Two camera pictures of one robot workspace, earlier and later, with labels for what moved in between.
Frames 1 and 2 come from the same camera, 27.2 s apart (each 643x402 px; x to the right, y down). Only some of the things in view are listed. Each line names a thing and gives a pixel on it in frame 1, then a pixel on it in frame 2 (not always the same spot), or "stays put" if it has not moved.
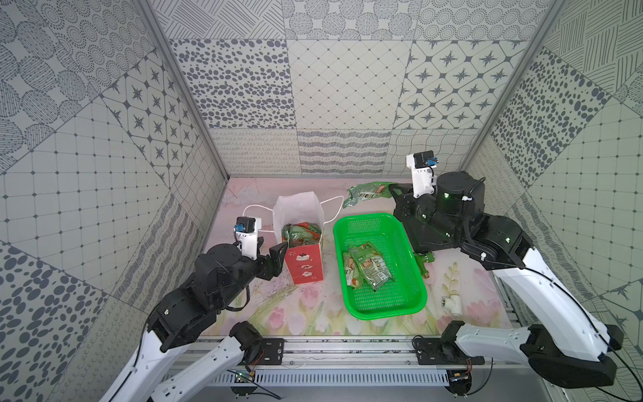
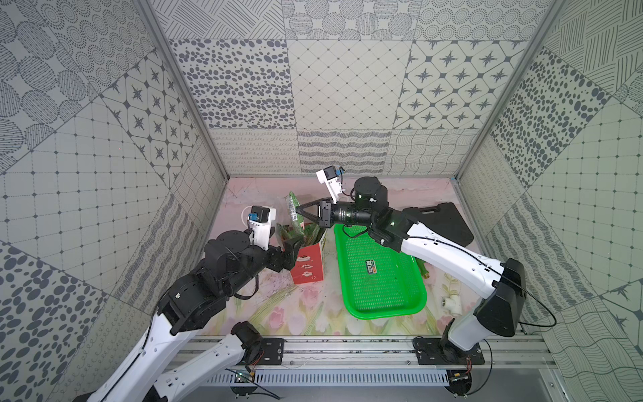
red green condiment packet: (300, 234) stays put
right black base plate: (431, 351) stays put
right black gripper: (403, 203) → (326, 209)
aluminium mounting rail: (386, 354) stays put
